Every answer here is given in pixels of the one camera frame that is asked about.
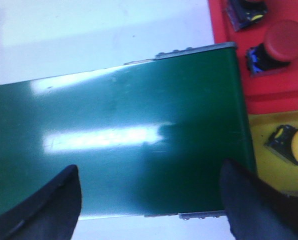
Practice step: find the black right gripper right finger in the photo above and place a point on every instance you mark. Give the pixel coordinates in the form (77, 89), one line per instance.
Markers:
(254, 209)

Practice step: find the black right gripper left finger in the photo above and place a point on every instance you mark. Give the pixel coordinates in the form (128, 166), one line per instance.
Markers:
(51, 213)

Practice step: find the yellow mushroom push button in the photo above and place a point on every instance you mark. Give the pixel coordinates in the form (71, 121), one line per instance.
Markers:
(283, 142)

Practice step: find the red mushroom push button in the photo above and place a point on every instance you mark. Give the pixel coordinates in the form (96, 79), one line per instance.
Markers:
(245, 13)

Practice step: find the yellow plastic tray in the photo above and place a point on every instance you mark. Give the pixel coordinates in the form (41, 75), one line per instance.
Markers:
(273, 170)

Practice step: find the red plastic tray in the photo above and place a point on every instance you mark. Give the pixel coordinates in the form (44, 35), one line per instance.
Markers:
(272, 93)

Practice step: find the green conveyor belt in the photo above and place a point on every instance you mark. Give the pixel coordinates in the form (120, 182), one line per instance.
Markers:
(148, 137)

